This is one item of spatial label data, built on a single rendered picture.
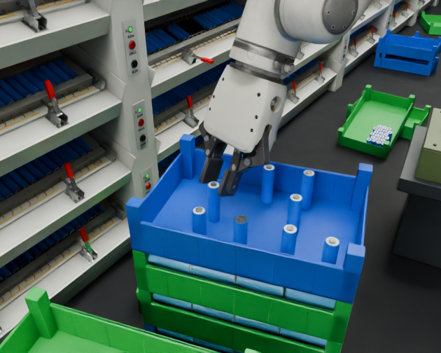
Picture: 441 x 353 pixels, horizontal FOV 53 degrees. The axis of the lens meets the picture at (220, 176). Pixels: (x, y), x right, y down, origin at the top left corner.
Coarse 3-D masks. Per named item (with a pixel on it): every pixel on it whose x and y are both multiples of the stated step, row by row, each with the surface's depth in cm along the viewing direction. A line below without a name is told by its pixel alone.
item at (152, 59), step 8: (232, 24) 137; (208, 32) 129; (216, 32) 130; (224, 32) 134; (232, 32) 136; (192, 40) 123; (200, 40) 125; (208, 40) 129; (168, 48) 117; (176, 48) 118; (200, 48) 125; (152, 56) 112; (160, 56) 113; (168, 56) 117; (176, 56) 118; (152, 64) 113
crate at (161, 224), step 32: (192, 160) 73; (224, 160) 73; (160, 192) 67; (192, 192) 72; (256, 192) 72; (288, 192) 72; (320, 192) 70; (352, 192) 68; (128, 224) 59; (160, 224) 65; (224, 224) 65; (256, 224) 65; (320, 224) 65; (352, 224) 65; (160, 256) 60; (192, 256) 58; (224, 256) 56; (256, 256) 55; (288, 256) 53; (320, 256) 60; (352, 256) 50; (288, 288) 56; (320, 288) 54; (352, 288) 52
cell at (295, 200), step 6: (294, 198) 60; (300, 198) 60; (288, 204) 61; (294, 204) 60; (300, 204) 60; (288, 210) 61; (294, 210) 61; (300, 210) 61; (288, 216) 62; (294, 216) 61; (288, 222) 62; (294, 222) 62
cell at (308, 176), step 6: (306, 174) 65; (312, 174) 65; (306, 180) 65; (312, 180) 65; (306, 186) 66; (312, 186) 66; (300, 192) 67; (306, 192) 66; (312, 192) 67; (306, 198) 67; (306, 204) 68
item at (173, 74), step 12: (240, 0) 150; (204, 12) 141; (192, 36) 129; (228, 36) 136; (204, 48) 127; (216, 48) 129; (228, 48) 131; (180, 60) 119; (216, 60) 129; (156, 72) 112; (168, 72) 114; (180, 72) 116; (192, 72) 121; (156, 84) 109; (168, 84) 114; (180, 84) 120; (156, 96) 113
